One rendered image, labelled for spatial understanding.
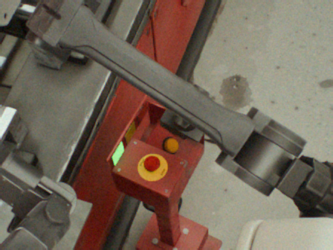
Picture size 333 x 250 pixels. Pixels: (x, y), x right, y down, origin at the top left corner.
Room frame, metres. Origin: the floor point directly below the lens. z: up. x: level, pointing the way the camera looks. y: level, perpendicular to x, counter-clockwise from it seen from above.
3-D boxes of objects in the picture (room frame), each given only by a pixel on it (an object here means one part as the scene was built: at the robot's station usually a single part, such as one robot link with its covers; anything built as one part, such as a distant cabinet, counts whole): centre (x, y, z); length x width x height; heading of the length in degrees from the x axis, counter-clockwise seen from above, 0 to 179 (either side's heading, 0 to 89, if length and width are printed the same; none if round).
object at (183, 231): (0.66, -0.01, 0.13); 0.10 x 0.10 x 0.01; 54
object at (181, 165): (0.66, -0.01, 0.75); 0.20 x 0.16 x 0.18; 144
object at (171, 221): (0.66, -0.01, 0.39); 0.05 x 0.05 x 0.54; 54
